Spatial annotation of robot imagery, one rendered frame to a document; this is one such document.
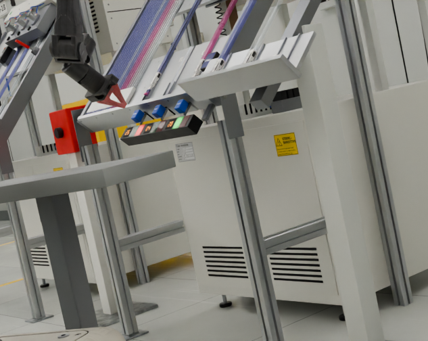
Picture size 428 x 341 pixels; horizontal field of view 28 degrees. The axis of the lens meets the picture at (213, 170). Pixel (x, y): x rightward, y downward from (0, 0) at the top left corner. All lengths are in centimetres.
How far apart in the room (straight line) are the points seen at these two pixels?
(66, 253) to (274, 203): 72
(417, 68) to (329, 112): 223
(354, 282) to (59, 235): 70
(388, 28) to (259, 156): 189
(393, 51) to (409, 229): 179
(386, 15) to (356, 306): 244
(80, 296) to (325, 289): 74
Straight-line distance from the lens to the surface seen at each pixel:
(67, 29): 223
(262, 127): 248
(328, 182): 200
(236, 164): 212
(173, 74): 238
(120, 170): 182
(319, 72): 198
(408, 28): 420
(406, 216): 261
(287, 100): 251
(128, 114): 248
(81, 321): 209
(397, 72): 427
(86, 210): 312
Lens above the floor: 68
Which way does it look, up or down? 4 degrees down
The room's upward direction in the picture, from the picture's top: 12 degrees counter-clockwise
